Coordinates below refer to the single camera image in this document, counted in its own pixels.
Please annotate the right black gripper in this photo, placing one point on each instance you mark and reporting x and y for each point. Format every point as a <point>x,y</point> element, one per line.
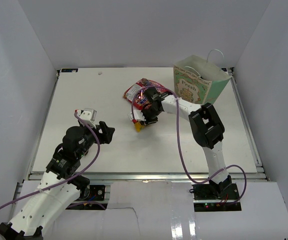
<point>148,121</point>

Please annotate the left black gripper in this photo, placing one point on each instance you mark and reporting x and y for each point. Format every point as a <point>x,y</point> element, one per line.
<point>107,135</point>

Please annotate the yellow candy pack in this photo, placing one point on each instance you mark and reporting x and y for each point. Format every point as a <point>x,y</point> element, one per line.
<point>138,126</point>

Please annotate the red candy bag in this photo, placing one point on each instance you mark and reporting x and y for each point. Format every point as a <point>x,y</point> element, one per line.
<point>140,99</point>

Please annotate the green paper gift bag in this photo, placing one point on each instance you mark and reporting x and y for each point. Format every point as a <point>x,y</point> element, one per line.
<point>198,80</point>

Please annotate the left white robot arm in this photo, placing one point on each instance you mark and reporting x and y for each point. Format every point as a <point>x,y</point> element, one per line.
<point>59,186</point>

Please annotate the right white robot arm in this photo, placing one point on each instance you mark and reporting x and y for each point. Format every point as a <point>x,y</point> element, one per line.
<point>206,127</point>

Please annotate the blue label sticker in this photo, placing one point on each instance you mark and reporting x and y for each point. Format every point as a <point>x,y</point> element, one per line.
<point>69,70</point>

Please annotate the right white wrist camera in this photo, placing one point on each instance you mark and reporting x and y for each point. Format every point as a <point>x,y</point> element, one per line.
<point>136,115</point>

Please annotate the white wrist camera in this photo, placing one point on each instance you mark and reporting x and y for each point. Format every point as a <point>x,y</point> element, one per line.
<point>136,115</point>
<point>87,115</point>

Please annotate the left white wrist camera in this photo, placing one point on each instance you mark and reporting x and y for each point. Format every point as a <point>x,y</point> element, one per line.
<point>87,115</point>

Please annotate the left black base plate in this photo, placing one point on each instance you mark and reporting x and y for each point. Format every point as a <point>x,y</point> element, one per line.
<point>93,193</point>

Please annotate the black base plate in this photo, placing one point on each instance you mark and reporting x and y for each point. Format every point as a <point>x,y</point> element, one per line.
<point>208,192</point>
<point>93,193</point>

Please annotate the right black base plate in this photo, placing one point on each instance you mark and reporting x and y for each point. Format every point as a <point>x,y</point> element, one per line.
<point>208,192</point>

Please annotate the aluminium table frame rail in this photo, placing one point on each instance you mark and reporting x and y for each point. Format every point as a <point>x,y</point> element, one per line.
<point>161,176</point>

